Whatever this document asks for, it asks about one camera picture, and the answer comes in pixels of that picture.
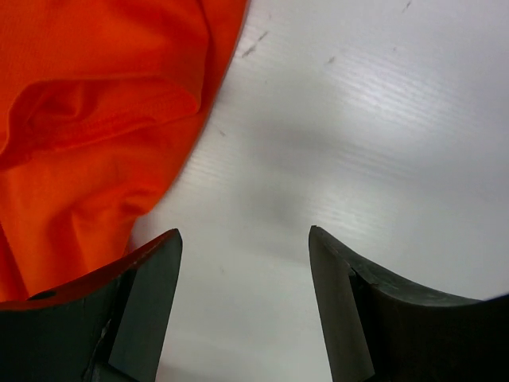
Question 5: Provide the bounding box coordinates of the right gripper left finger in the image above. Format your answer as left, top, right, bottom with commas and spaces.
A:
1, 229, 183, 381

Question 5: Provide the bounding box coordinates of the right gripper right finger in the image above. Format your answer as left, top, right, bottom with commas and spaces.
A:
309, 226, 508, 381

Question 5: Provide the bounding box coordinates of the orange t-shirt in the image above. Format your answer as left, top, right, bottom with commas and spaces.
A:
1, 1, 248, 302

